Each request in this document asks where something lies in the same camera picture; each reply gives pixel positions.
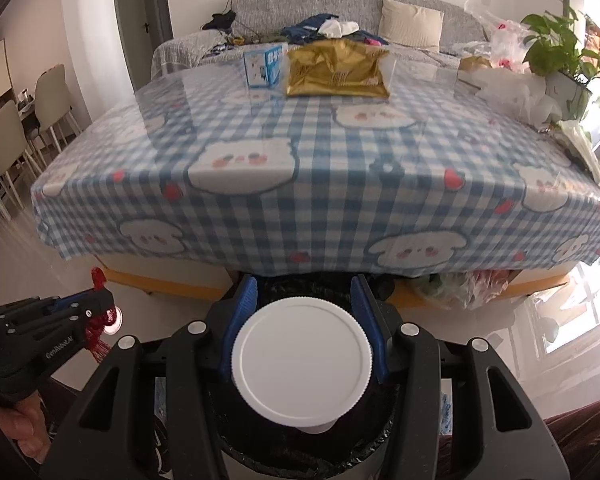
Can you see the dark room door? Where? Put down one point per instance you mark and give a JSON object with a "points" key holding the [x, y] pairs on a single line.
{"points": [[140, 15]]}

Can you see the blue white milk carton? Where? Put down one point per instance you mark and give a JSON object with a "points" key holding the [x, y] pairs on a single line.
{"points": [[262, 67]]}

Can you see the crumpled clear plastic bag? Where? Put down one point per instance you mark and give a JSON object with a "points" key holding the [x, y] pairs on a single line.
{"points": [[460, 287]]}

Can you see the beige dining chair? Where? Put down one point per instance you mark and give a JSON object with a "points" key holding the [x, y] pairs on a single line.
{"points": [[55, 105], [10, 150]]}

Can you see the small gold packet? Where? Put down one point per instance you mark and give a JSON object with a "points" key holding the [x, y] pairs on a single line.
{"points": [[475, 67]]}

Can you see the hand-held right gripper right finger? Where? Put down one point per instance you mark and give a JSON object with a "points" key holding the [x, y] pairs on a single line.
{"points": [[362, 300]]}

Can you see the black lined trash bin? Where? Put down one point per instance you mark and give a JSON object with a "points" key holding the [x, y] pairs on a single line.
{"points": [[305, 452]]}

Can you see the white pill bottle green label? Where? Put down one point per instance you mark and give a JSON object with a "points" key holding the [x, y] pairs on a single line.
{"points": [[300, 360]]}

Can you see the blue checked printed tablecloth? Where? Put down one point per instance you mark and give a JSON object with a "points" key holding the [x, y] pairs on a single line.
{"points": [[330, 185]]}

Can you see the crumpled white plastic bag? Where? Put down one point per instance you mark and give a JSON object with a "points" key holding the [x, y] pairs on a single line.
{"points": [[525, 97]]}

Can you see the folded white plastic bag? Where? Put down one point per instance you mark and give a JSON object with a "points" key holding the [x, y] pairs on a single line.
{"points": [[585, 152]]}

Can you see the crumpled gold foil bag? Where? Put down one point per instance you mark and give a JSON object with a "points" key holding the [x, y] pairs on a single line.
{"points": [[335, 72]]}

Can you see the red printed clear plastic bag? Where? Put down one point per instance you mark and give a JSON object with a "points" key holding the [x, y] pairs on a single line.
{"points": [[510, 35]]}

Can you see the potted green plant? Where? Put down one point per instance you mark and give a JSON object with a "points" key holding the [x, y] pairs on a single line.
{"points": [[555, 35]]}

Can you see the beige pillow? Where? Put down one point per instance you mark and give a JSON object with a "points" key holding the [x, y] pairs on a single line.
{"points": [[410, 25]]}

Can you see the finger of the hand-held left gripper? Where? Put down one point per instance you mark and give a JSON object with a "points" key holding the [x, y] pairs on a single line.
{"points": [[75, 304], [55, 332]]}

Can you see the white garment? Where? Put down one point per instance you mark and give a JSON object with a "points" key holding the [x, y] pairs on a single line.
{"points": [[337, 27]]}

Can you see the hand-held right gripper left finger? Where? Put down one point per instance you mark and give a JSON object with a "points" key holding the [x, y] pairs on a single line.
{"points": [[245, 300]]}

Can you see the pile of dark clothes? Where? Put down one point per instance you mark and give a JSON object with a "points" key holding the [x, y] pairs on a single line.
{"points": [[300, 32]]}

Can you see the person's left hand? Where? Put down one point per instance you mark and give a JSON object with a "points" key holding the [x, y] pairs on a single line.
{"points": [[25, 425]]}

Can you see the dark red rug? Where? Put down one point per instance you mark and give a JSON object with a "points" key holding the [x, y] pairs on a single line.
{"points": [[587, 440]]}

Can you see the grey sofa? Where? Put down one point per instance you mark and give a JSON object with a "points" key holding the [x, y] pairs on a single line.
{"points": [[305, 5]]}

